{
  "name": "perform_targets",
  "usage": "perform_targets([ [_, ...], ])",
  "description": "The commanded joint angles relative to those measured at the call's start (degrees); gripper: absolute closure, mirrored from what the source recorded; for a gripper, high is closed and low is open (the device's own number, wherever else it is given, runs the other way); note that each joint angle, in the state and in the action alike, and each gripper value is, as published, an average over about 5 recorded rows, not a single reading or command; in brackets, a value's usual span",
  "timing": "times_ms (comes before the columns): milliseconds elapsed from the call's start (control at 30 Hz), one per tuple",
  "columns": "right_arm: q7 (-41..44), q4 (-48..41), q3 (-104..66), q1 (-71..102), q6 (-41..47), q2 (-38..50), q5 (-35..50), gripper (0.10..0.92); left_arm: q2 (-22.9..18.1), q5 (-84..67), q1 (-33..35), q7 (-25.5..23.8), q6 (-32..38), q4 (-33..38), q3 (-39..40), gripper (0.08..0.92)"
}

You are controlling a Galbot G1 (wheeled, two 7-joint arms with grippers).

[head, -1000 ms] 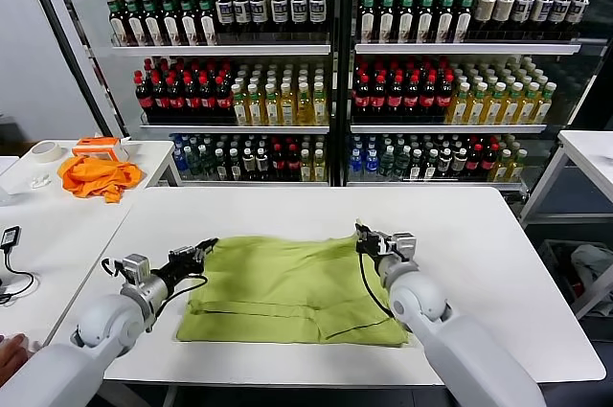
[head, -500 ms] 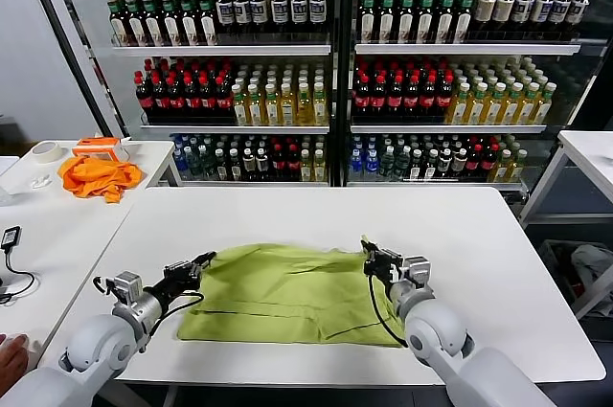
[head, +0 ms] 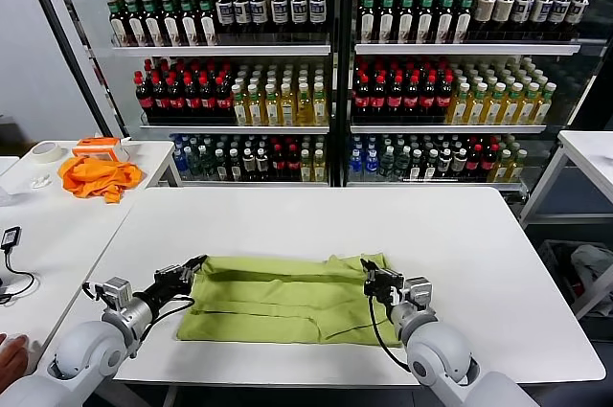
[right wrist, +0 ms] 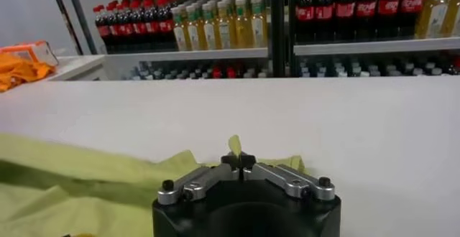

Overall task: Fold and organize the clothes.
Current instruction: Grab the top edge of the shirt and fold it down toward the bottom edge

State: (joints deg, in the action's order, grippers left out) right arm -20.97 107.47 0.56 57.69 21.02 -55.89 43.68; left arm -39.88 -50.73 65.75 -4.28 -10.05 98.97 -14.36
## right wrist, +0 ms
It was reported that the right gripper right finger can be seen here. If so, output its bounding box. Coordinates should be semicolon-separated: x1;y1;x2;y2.
239;152;336;202

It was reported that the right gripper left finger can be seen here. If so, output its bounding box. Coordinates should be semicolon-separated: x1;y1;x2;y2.
157;154;241;206

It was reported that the light green t-shirt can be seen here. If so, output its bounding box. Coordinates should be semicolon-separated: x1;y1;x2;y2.
0;133;306;237

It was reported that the glass drinks display cabinet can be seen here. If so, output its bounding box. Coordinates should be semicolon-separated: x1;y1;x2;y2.
45;0;460;81

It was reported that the yellow juice bottle green label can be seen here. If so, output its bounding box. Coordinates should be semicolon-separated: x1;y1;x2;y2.
233;0;252;50
250;0;269;49
415;0;453;40
216;0;235;50
185;3;203;52
170;5;188;52
441;0;460;38
200;1;219;51

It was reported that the cola bottle red cap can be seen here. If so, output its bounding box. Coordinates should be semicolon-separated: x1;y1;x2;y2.
377;0;400;40
398;0;426;39
334;0;357;41
314;0;336;42
295;0;316;42
106;3;122;51
93;4;111;51
144;0;160;50
157;0;174;50
118;0;134;51
131;0;147;51
355;0;378;40

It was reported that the white side table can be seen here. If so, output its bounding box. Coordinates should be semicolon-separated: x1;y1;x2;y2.
46;54;109;81

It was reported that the crumpled orange cloth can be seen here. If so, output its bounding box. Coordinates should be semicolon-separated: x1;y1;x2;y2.
0;52;57;93

